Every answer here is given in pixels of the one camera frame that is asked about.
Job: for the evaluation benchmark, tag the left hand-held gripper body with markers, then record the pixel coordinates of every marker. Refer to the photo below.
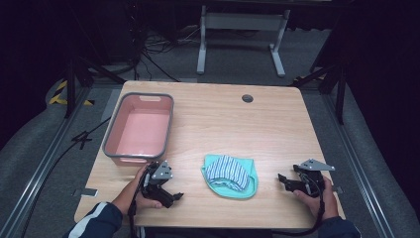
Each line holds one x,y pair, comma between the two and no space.
161,172

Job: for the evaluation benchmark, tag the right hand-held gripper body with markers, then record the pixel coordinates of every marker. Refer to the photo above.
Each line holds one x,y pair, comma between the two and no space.
313,173

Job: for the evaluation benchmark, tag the pink basin with grey rim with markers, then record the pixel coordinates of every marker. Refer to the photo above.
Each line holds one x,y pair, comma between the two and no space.
145,132

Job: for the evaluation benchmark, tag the teal cloth with striped lining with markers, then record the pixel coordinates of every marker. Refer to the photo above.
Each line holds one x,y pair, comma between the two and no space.
231,175

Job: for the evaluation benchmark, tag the person's right hand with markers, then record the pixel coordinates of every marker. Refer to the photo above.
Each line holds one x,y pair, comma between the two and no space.
325,201

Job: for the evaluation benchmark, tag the person's left hand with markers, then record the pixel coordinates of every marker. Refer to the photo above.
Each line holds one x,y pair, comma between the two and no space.
132,195

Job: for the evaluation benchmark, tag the small grey tape piece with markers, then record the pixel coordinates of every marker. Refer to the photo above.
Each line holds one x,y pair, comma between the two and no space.
337,190

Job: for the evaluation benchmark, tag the grey tape strip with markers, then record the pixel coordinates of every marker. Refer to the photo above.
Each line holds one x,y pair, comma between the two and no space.
86,192

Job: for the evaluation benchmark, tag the black metal stand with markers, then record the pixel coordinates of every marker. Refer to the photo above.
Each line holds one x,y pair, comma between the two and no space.
70,89
340,95

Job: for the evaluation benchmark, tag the yellow and black floor tape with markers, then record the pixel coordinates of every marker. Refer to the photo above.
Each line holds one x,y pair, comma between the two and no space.
56,97

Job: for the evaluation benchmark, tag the aluminium floor rail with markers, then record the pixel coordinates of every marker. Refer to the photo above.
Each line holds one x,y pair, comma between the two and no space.
360,172
49,165

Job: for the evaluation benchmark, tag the white metal table frame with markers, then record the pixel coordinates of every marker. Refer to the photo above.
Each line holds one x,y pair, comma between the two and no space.
242,21

